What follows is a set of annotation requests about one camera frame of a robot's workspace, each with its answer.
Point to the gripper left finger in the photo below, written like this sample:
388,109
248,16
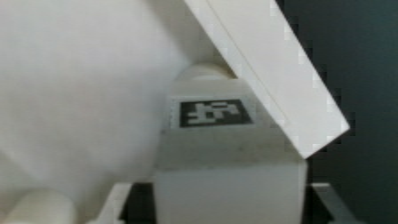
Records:
129,207

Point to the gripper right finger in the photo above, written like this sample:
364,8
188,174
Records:
326,209

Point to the white leg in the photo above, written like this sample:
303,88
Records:
230,171

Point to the white square tabletop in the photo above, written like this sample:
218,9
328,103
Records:
93,53

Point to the white fence obstacle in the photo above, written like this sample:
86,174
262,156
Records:
253,37

